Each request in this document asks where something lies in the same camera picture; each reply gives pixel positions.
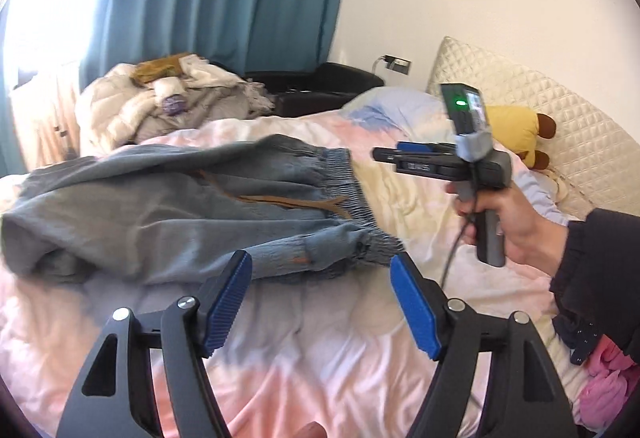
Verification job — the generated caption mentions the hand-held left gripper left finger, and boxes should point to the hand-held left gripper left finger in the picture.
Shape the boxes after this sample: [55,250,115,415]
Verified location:
[55,249,253,438]

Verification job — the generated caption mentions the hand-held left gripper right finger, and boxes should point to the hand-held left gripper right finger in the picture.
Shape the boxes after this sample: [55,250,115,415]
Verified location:
[389,252,578,438]

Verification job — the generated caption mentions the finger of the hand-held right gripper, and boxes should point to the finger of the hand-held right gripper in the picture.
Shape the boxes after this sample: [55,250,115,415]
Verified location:
[396,141,457,155]
[371,147,462,180]

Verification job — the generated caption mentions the grey-blue pants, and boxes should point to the grey-blue pants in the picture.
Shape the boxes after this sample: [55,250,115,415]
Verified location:
[0,134,405,286]

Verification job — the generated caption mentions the person's right forearm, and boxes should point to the person's right forearm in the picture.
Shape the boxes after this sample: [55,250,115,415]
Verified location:
[549,205,640,309]

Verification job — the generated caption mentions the person's right hand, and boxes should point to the person's right hand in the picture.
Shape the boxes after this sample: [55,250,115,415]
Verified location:
[445,180,571,279]

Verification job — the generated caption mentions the person's left hand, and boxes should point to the person's left hand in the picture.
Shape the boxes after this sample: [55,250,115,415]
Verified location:
[291,422,327,438]

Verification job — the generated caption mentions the yellow plush toy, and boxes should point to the yellow plush toy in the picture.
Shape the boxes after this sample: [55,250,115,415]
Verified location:
[482,105,558,169]

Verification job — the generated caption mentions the pastel blue pillow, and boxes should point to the pastel blue pillow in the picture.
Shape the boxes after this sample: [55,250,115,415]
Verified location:
[342,87,458,144]

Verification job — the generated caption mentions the cream quilted headboard cushion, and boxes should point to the cream quilted headboard cushion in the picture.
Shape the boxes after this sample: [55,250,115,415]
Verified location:
[426,36,640,221]

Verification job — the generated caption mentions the pastel pink duvet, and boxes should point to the pastel pink duvet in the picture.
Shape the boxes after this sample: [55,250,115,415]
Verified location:
[0,110,591,438]

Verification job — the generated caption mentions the black armchair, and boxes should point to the black armchair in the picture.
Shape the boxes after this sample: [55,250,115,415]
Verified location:
[244,62,386,119]

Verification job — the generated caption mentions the person's dark clothing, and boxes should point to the person's dark clothing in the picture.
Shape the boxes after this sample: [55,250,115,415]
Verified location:
[552,298,640,369]

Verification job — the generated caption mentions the purple cloth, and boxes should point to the purple cloth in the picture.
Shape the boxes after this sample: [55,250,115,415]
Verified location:
[162,94,189,117]

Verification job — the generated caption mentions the pink cloth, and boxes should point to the pink cloth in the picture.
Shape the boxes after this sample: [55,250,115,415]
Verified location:
[575,335,632,426]

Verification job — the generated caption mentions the white puffer jacket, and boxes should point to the white puffer jacket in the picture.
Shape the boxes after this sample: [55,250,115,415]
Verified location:
[75,63,168,150]

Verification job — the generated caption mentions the mustard cloth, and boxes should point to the mustard cloth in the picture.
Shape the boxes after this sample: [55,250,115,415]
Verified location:
[131,53,190,85]

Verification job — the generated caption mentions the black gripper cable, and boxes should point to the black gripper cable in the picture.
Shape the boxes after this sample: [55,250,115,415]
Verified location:
[440,213,473,291]

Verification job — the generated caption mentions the wall socket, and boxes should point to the wall socket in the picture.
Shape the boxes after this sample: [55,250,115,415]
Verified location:
[382,54,413,75]

